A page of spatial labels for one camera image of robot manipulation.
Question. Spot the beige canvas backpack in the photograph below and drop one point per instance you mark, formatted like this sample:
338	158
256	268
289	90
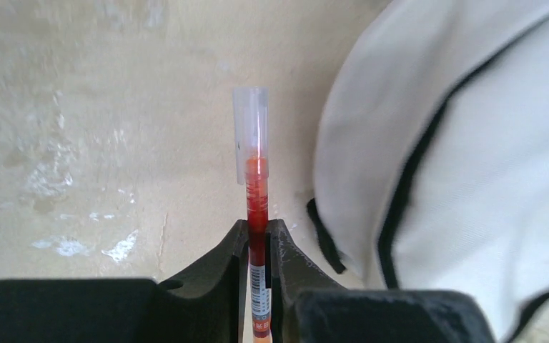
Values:
432	156

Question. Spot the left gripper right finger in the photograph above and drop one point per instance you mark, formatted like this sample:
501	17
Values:
309	306

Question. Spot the red orange pen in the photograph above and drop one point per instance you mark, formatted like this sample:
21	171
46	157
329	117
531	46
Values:
250	105

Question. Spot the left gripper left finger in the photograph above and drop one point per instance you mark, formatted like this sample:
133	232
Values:
202	303

